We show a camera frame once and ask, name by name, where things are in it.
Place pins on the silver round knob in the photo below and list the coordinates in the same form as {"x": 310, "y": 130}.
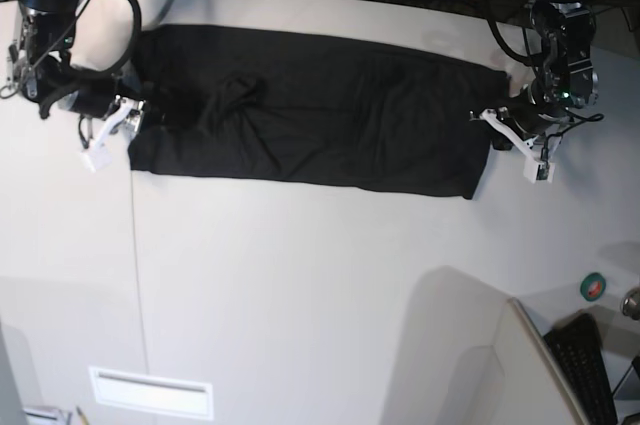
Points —
{"x": 630, "y": 304}

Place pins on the pencil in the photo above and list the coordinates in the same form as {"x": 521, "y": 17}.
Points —
{"x": 82, "y": 417}

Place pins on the black t-shirt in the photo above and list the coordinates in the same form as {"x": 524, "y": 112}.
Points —
{"x": 268, "y": 105}

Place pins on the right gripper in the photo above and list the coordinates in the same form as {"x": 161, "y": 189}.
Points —
{"x": 97, "y": 100}

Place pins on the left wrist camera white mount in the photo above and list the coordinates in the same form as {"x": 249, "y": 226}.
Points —
{"x": 538, "y": 152}

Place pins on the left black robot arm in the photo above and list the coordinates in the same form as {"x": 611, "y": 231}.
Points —
{"x": 564, "y": 77}

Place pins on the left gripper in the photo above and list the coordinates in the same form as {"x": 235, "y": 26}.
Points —
{"x": 529, "y": 115}

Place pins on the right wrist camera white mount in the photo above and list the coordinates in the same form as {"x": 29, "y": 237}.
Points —
{"x": 107, "y": 135}

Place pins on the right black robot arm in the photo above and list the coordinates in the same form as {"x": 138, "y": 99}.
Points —
{"x": 40, "y": 68}

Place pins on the green tape roll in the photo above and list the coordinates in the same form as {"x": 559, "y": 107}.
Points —
{"x": 593, "y": 287}

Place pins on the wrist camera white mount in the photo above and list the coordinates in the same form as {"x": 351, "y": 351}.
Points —
{"x": 538, "y": 152}
{"x": 107, "y": 135}

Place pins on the black keyboard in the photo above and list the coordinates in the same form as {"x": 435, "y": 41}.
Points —
{"x": 576, "y": 347}

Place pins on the white desk divider panel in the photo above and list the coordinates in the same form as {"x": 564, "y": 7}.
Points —
{"x": 535, "y": 390}

